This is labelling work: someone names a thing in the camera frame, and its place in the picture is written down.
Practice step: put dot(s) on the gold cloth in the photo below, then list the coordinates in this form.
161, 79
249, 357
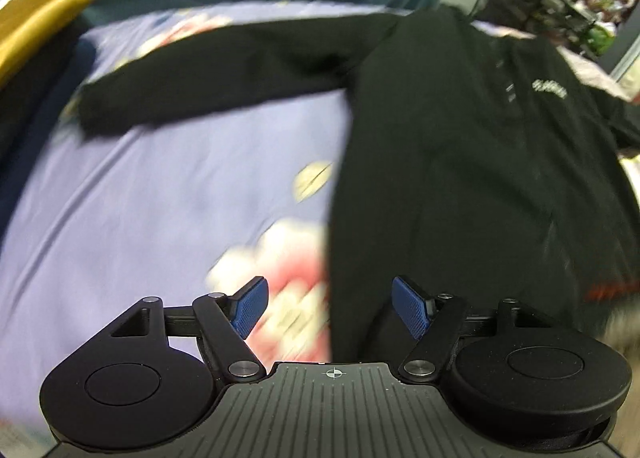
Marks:
40, 13

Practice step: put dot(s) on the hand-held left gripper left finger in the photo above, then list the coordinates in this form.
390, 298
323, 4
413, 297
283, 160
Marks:
250, 308

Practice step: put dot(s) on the purple floral bedsheet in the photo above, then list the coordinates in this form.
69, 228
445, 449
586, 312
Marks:
175, 188

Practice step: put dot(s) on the navy clothes pile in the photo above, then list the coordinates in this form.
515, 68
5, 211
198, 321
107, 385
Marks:
30, 128

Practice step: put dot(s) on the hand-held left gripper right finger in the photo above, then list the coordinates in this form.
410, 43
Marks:
410, 308

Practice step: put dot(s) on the black sweatshirt with white print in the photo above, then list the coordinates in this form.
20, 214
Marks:
450, 163

